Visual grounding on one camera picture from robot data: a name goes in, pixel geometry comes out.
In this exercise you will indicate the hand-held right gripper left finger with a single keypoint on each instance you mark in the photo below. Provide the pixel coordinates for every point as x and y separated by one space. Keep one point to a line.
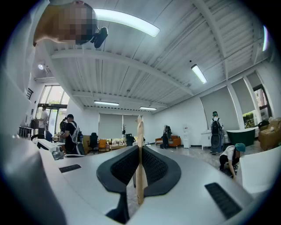
87 175

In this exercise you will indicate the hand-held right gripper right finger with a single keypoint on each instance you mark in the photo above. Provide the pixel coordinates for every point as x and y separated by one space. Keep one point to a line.
186 186

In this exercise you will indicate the beige sponge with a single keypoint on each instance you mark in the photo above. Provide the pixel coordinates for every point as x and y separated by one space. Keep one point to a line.
139 136

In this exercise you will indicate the yellow chair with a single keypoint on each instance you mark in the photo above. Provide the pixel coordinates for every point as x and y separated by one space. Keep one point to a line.
102 144

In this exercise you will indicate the black office chair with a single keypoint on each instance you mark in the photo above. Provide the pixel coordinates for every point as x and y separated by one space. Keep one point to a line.
93 139

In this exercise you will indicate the wooden coffee table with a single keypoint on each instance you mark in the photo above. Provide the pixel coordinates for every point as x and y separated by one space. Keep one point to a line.
118 146

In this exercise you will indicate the orange sofa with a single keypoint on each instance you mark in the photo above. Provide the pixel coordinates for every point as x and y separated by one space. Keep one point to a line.
175 140

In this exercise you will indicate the white water dispenser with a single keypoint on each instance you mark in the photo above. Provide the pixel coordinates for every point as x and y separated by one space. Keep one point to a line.
186 138

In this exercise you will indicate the white cabinet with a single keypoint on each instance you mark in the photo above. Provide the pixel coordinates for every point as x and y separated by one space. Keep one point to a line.
206 139

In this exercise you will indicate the white desktop device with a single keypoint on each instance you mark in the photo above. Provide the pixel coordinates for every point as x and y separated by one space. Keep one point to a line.
47 144

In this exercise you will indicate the black standing unit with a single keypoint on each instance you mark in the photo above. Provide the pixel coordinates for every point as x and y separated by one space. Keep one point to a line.
129 139

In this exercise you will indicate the grey roller blind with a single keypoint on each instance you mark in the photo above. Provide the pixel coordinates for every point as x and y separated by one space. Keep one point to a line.
129 123
219 107
110 125
254 80
242 96

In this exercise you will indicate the black coat rack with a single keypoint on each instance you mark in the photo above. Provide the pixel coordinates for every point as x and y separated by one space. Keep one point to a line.
124 131

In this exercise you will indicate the dark green bathtub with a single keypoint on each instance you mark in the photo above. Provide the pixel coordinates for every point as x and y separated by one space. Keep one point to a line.
241 136

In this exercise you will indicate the ceiling tube light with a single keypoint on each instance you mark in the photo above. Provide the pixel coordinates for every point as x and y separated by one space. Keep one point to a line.
265 37
131 22
198 73
148 108
106 102

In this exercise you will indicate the glass entrance door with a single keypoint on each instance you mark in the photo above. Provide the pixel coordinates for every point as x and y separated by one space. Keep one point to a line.
52 103

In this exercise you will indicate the brown cardboard box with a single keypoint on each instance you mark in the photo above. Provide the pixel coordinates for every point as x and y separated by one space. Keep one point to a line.
269 138

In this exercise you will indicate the black bag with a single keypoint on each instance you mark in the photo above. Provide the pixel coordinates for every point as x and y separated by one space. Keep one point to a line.
263 124

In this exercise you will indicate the round ceiling spotlight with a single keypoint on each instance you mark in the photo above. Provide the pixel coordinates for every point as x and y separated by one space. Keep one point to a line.
40 67

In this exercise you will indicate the person's white shirt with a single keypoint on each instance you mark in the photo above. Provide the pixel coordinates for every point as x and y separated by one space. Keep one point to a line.
19 66

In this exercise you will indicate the person's head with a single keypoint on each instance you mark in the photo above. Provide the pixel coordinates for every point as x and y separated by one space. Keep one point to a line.
50 26

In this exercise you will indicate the black head camera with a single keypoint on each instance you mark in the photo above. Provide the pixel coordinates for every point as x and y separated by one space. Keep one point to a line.
99 37

